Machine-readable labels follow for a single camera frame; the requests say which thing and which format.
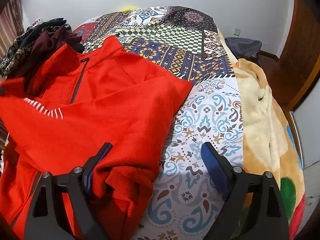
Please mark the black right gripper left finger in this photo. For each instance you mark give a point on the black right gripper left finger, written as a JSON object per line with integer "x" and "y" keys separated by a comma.
{"x": 47, "y": 216}

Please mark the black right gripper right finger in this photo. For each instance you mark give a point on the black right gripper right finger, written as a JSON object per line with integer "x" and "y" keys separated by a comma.
{"x": 253, "y": 207}

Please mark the red zip jacket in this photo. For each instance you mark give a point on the red zip jacket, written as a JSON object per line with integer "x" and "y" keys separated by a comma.
{"x": 72, "y": 106}

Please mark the beige plush blanket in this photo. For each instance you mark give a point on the beige plush blanket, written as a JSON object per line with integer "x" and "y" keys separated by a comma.
{"x": 268, "y": 141}

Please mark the patchwork patterned bedspread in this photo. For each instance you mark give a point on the patchwork patterned bedspread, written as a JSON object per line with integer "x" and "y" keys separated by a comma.
{"x": 187, "y": 43}

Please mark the brown wooden door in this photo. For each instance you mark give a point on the brown wooden door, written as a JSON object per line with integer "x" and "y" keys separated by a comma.
{"x": 299, "y": 61}

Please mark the navy patterned folded garment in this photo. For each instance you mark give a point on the navy patterned folded garment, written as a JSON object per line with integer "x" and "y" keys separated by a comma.
{"x": 22, "y": 45}

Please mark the maroon folded garment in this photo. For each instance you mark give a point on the maroon folded garment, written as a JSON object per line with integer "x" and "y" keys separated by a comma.
{"x": 45, "y": 46}

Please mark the grey blue backpack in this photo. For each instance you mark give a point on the grey blue backpack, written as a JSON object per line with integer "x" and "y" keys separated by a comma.
{"x": 243, "y": 47}

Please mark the striped pink curtain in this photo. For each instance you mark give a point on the striped pink curtain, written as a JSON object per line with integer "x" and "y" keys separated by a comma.
{"x": 11, "y": 24}

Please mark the yellow plush item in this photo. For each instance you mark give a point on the yellow plush item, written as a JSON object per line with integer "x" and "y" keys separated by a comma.
{"x": 126, "y": 9}

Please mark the white wall socket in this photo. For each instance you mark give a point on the white wall socket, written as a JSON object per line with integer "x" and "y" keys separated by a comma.
{"x": 236, "y": 32}

